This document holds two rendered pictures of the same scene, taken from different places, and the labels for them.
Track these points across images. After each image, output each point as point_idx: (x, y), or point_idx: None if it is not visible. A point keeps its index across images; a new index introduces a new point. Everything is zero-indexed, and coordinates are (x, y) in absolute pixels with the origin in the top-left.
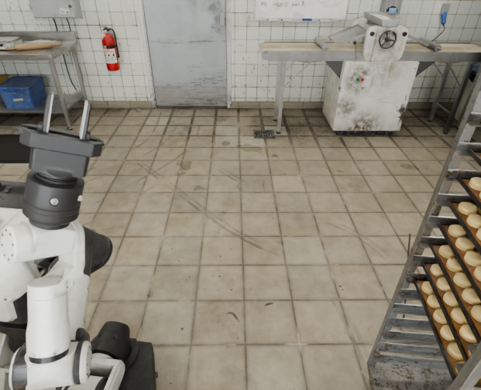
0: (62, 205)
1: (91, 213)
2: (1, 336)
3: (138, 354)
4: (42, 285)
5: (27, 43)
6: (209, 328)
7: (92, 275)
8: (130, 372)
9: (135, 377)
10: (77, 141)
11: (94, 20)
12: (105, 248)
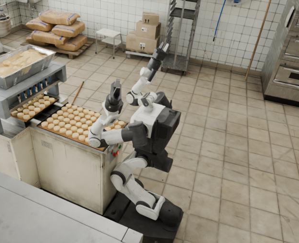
0: (105, 103)
1: None
2: (200, 181)
3: (167, 231)
4: (101, 116)
5: None
6: None
7: (241, 219)
8: (158, 226)
9: (154, 228)
10: (111, 93)
11: None
12: (136, 144)
